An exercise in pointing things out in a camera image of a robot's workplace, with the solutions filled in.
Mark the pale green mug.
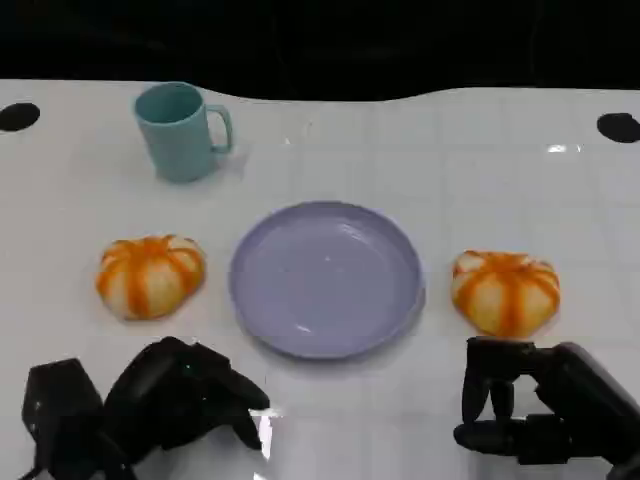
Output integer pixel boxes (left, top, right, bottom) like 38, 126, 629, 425
132, 82, 235, 184

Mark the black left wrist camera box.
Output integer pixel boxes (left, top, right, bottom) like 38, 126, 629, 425
21, 357, 105, 451

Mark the black table grommet hole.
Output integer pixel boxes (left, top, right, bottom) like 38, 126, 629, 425
0, 102, 41, 134
596, 112, 640, 145

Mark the lilac plate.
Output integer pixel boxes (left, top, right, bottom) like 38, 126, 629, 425
228, 200, 427, 361

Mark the orange and white bread roll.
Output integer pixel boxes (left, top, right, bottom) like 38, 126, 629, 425
94, 233, 207, 322
451, 249, 561, 338

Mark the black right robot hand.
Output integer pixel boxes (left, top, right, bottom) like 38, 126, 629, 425
452, 335, 640, 480

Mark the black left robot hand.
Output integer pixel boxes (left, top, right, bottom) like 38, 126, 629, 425
102, 335, 272, 469

